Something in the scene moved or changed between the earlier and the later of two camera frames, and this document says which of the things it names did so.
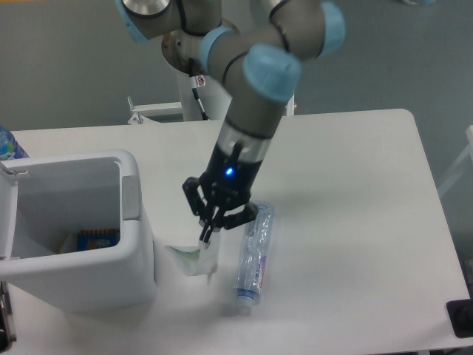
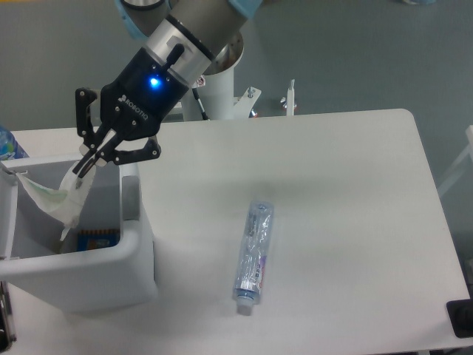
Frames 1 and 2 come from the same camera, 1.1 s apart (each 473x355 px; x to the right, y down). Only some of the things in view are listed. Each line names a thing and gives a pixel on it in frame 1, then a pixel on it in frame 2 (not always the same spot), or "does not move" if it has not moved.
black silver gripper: [228, 175] → [150, 85]
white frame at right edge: [458, 166] does not move
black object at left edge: [7, 329] does not move
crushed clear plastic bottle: [252, 266] does not move
